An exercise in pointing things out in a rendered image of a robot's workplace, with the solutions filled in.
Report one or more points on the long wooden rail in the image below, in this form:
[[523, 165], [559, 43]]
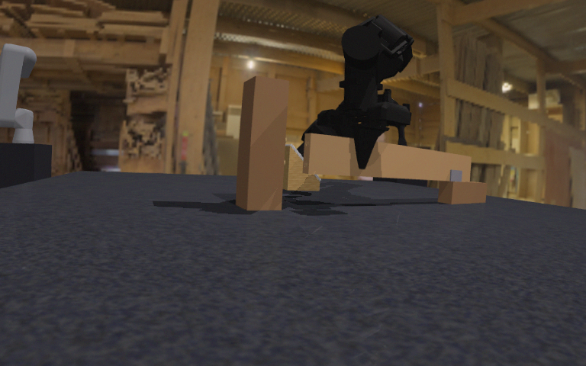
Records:
[[336, 155]]

